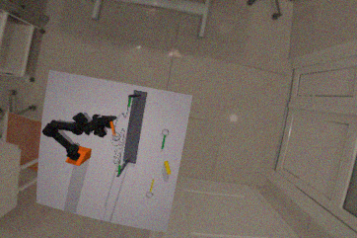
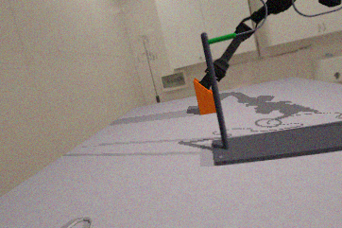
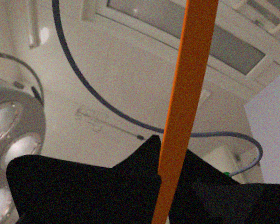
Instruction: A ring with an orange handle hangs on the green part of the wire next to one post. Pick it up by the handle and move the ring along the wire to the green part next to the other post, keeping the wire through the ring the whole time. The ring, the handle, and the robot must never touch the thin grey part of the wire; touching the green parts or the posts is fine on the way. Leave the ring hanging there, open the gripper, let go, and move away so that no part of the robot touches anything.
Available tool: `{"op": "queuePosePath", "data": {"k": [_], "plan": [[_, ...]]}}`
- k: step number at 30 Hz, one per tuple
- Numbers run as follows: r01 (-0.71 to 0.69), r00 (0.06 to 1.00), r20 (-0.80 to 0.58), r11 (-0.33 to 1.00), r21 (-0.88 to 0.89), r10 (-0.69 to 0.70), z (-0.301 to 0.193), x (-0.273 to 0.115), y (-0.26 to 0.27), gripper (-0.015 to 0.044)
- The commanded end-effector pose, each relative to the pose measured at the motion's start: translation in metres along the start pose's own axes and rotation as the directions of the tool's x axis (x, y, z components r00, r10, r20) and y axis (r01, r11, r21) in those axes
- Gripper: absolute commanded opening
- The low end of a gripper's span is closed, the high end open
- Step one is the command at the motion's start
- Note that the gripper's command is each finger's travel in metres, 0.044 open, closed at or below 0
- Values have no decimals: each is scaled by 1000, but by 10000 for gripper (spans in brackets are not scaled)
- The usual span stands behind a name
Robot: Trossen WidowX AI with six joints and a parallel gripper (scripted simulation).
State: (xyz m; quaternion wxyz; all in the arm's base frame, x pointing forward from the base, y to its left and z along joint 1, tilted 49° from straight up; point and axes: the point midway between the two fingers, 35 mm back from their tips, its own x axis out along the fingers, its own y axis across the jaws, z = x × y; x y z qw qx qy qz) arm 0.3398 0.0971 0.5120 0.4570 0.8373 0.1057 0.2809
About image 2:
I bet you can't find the yellow handle with grey metal loop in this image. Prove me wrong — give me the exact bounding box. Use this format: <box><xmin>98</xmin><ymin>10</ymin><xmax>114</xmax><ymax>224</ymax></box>
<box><xmin>66</xmin><ymin>217</ymin><xmax>94</xmax><ymax>228</ymax></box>

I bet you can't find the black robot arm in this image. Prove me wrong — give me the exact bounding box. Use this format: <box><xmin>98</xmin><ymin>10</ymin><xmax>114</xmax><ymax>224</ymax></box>
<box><xmin>199</xmin><ymin>0</ymin><xmax>292</xmax><ymax>90</ymax></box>

